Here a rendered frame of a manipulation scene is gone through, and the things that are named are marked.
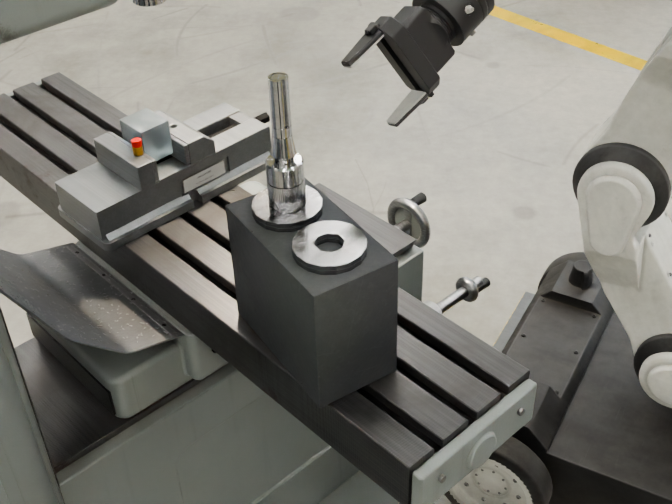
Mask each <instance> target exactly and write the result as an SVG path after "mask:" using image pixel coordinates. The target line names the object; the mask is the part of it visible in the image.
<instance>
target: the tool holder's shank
mask: <svg viewBox="0 0 672 504"><path fill-rule="evenodd" d="M268 89H269V102H270V114H271V126H272V142H271V156H272V157H273V158H275V162H277V163H279V164H288V163H291V162H292V161H293V159H294V158H293V157H294V156H295V155H296V153H297V151H296V146H295V142H294V138H293V134H292V121H291V105H290V90H289V76H288V74H286V73H283V72H275V73H272V74H270V75H269V76H268Z"/></svg>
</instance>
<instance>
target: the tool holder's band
mask: <svg viewBox="0 0 672 504"><path fill-rule="evenodd" d="M293 158H294V159H293V161H292V162H291V163H288V164H279V163H277V162H275V158H273V157H272V156H271V154H270V155H269V156H268V157H267V158H266V160H265V168H266V171H267V172H268V173H269V174H271V175H274V176H277V177H289V176H293V175H296V174H298V173H299V172H300V171H302V169H303V167H304V160H303V157H302V156H301V155H300V154H299V153H296V155H295V156H294V157H293Z"/></svg>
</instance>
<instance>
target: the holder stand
mask: <svg viewBox="0 0 672 504"><path fill-rule="evenodd" d="M304 178H305V177H304ZM305 195H306V204H305V206H304V207H303V208H302V209H301V210H299V211H297V212H294V213H289V214H283V213H278V212H275V211H273V210H272V209H271V208H270V207H269V202H268V191H267V188H266V189H264V190H262V191H260V192H259V193H257V194H254V195H252V196H249V197H246V198H243V199H241V200H238V201H235V202H233V203H230V204H227V205H226V207H225V208H226V216H227V224H228V232H229V240H230V248H231V257H232V265H233V273H234V281H235V289H236V297H237V305H238V312H239V314H240V315H241V316H242V317H243V318H244V320H245V321H246V322H247V323H248V324H249V325H250V327H251V328H252V329H253V330H254V331H255V333H256V334H257V335H258V336H259V337H260V338H261V340H262V341H263V342H264V343H265V344H266V345H267V347H268V348H269V349H270V350H271V351H272V353H273V354H274V355H275V356H276V357H277V358H278V360H279V361H280V362H281V363H282V364H283V365H284V367H285V368H286V369H287V370H288V371H289V373H290V374H291V375H292V376H293V377H294V378H295V380H296V381H297V382H298V383H299V384H300V385H301V387H302V388H303V389H304V390H305V391H306V393H307V394H308V395H309V396H310V397H311V398H312V400H313V401H314V402H315V403H316V404H317V405H318V407H320V408H321V407H324V406H326V405H328V404H330V403H332V402H334V401H336V400H338V399H340V398H342V397H344V396H346V395H348V394H350V393H352V392H354V391H356V390H358V389H360V388H362V387H364V386H366V385H368V384H370V383H372V382H374V381H376V380H378V379H380V378H382V377H384V376H386V375H388V374H390V373H392V372H394V371H396V369H397V315H398V260H397V258H396V257H395V256H393V255H392V254H391V253H390V252H389V251H388V250H387V249H385V248H384V247H383V246H382V245H381V244H380V243H379V242H378V241H376V240H375V239H374V238H373V237H372V236H371V235H370V234H368V233H367V232H366V231H365V230H364V229H363V228H362V227H361V226H359V225H358V224H357V223H356V222H355V221H354V220H353V219H351V218H350V217H349V216H348V215H347V214H346V213H345V212H344V211H342V210H341V209H340V208H339V207H338V206H337V205H336V204H334V203H333V202H332V201H331V200H330V199H329V198H328V197H327V196H325V195H324V194H323V193H322V192H321V191H320V190H319V189H317V188H316V187H315V186H314V185H313V184H312V183H311V182H310V181H308V180H307V179H306V178H305Z"/></svg>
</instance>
